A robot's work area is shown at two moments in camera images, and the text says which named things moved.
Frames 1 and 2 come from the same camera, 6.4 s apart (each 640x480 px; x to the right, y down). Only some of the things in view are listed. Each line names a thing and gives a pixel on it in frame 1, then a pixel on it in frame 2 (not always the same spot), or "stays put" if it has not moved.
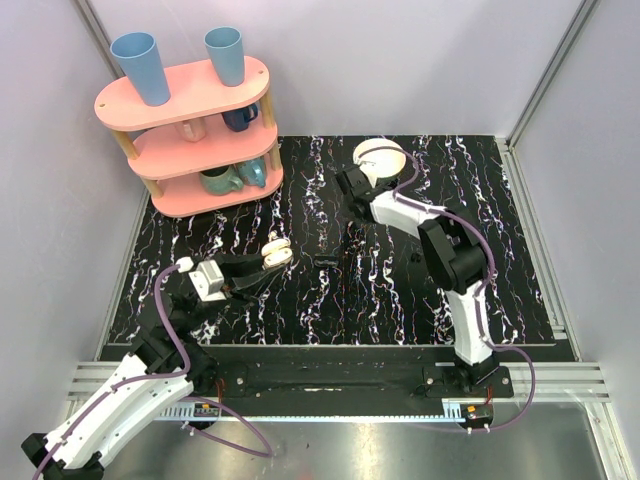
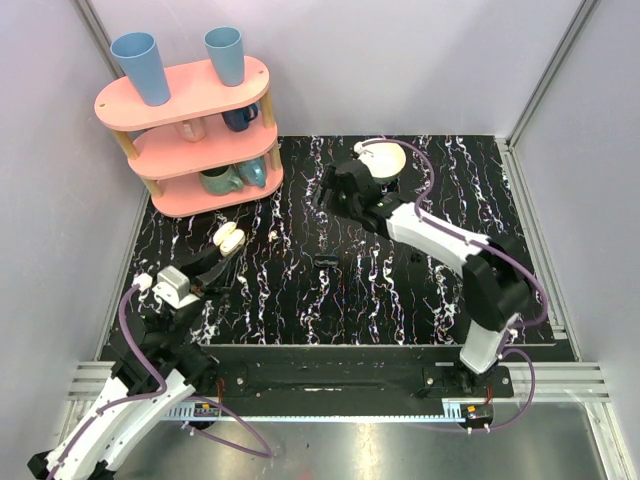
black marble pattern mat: x=354 y=279 stays put
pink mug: x=194 y=129 stays put
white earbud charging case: x=277 y=253 to x=228 y=238
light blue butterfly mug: x=253 y=171 stays put
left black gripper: x=228 y=275 to x=198 y=279
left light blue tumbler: x=138 y=54 stays put
